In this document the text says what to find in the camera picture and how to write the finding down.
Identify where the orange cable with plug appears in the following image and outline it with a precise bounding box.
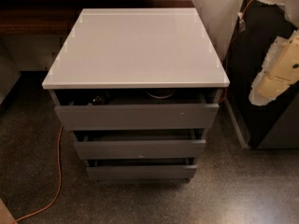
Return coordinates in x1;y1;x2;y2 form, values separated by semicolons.
218;0;261;105

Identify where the grey drawer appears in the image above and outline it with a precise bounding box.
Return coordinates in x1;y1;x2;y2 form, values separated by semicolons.
86;158;197;181
55;90;219;131
74;130;206;160

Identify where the clear plastic water bottle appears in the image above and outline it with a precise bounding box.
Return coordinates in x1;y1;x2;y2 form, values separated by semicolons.
90;91;110;105

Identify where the grey top drawer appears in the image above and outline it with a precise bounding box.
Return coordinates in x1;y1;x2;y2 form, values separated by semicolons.
55;90;219;131

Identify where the black side cabinet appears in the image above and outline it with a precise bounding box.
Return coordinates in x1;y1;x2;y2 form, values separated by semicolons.
226;0;299;149

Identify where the grey three-drawer cabinet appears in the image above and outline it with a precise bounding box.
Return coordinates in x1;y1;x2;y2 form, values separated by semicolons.
43;7;230;183

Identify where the orange floor cable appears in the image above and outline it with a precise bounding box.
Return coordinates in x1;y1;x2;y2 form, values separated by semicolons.
11;124;64;224

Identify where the grey middle drawer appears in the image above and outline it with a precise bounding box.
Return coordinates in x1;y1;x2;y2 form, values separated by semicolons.
74;130;206;160

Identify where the dark wooden shelf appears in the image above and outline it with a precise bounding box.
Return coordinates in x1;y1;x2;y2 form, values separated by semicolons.
0;0;194;35

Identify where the grey panel at left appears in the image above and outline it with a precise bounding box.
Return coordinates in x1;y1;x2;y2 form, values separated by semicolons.
0;39;21;104

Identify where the grey bottom drawer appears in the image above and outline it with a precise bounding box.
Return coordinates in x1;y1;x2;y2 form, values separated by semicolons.
86;158;197;181

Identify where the white round bowl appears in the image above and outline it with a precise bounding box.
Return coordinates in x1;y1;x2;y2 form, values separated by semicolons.
146;89;176;99

